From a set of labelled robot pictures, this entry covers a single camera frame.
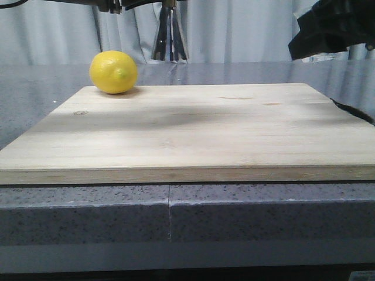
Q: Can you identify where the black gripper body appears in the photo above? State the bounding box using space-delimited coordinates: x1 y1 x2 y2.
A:
288 1 374 60
56 0 161 13

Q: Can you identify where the steel hourglass jigger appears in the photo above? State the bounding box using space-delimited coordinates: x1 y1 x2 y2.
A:
151 1 188 63

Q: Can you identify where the yellow lemon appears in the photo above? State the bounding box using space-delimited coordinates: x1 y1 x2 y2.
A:
88 50 138 94

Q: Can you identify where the grey curtain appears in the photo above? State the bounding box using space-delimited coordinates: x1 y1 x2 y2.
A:
0 0 375 66

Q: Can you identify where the light wooden cutting board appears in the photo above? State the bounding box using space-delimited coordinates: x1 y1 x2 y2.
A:
1 84 374 184

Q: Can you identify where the black cutting board handle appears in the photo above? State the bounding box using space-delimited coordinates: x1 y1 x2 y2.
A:
331 98 374 126

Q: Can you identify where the black cable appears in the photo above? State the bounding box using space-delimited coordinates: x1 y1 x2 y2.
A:
0 0 27 9

